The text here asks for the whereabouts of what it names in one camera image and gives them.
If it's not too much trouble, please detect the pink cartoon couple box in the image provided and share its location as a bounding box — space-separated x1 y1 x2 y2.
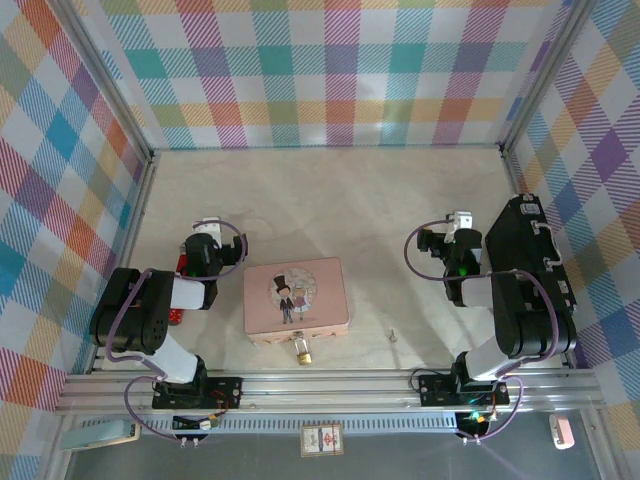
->
243 257 351 344

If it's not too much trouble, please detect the black briefcase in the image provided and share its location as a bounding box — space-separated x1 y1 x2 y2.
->
484 193 579 326

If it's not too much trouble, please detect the red glitter box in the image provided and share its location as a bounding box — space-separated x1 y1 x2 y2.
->
168 253 189 327

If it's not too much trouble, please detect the white and pink device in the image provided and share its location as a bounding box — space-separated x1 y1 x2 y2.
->
548 413 576 450

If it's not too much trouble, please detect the playing card box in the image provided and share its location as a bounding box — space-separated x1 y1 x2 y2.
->
299 423 345 457

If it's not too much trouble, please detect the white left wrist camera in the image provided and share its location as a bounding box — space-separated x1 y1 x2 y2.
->
193 215 222 247

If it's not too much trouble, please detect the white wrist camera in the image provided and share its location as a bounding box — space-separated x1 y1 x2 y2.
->
193 215 222 247
444 210 474 244

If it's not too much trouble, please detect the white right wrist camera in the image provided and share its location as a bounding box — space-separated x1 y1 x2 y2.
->
444 210 474 244

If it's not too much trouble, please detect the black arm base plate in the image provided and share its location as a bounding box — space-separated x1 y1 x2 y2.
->
417 373 511 407
151 375 245 410

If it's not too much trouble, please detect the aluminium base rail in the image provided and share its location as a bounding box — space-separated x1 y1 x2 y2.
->
54 372 601 416

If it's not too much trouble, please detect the grey slotted cable duct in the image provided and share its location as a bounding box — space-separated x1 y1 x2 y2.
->
172 413 494 434

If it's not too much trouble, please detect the aluminium upright frame post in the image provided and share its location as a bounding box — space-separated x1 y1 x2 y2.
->
49 0 154 161
499 0 601 149

